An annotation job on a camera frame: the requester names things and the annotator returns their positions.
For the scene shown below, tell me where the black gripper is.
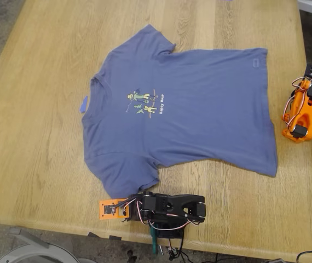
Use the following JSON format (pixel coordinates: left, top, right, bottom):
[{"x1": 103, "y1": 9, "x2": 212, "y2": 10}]
[{"x1": 122, "y1": 192, "x2": 145, "y2": 222}]

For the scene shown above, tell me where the black chair caster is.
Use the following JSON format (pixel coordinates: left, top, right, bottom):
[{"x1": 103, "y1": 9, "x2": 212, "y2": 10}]
[{"x1": 126, "y1": 249, "x2": 138, "y2": 263}]

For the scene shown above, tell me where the thin black camera cable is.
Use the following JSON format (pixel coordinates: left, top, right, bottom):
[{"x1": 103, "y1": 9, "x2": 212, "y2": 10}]
[{"x1": 167, "y1": 237, "x2": 189, "y2": 261}]

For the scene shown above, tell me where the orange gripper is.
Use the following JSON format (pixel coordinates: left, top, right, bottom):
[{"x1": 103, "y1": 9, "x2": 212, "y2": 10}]
[{"x1": 294, "y1": 78, "x2": 312, "y2": 95}]

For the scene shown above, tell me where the blue printed T-shirt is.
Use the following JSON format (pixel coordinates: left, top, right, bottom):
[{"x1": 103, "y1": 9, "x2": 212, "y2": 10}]
[{"x1": 81, "y1": 24, "x2": 279, "y2": 199}]

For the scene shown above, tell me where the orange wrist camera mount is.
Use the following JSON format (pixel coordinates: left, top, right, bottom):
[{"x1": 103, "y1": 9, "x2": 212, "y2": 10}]
[{"x1": 99, "y1": 197, "x2": 131, "y2": 220}]

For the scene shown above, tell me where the blue tape piece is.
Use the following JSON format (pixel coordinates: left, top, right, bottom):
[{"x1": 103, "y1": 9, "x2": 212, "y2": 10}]
[{"x1": 79, "y1": 95, "x2": 89, "y2": 113}]

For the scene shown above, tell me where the green table clamp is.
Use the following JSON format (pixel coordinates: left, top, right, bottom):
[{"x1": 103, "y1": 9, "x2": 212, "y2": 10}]
[{"x1": 149, "y1": 223, "x2": 159, "y2": 255}]

